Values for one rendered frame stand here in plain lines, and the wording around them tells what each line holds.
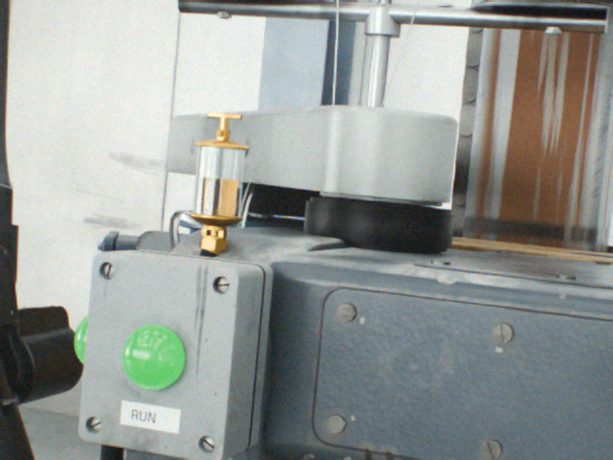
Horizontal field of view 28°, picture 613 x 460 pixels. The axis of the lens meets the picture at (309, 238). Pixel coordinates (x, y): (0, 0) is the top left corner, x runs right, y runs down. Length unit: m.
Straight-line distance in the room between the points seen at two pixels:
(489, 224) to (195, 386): 0.55
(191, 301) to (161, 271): 0.02
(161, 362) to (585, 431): 0.19
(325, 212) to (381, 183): 0.04
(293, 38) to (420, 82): 0.68
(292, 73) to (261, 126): 4.80
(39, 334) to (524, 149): 0.43
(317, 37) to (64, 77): 1.63
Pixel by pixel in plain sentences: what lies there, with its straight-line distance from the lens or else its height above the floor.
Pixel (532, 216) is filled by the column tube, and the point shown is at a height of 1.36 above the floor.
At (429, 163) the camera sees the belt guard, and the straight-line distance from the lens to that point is 0.71.
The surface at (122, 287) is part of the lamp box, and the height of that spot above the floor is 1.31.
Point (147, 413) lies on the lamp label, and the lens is 0.58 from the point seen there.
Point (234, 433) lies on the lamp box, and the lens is 0.57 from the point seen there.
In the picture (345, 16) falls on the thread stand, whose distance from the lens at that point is 0.95.
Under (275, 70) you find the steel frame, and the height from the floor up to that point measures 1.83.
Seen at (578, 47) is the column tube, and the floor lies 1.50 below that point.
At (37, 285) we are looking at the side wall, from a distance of 6.73.
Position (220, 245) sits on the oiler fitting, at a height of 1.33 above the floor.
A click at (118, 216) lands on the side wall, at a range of 6.48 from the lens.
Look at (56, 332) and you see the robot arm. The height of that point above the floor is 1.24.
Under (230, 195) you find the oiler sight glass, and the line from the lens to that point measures 0.64.
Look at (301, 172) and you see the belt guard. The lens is 0.76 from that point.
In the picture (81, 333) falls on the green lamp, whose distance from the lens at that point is 0.60.
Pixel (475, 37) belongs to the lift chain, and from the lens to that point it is 1.14.
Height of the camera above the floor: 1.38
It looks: 3 degrees down
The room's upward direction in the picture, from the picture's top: 5 degrees clockwise
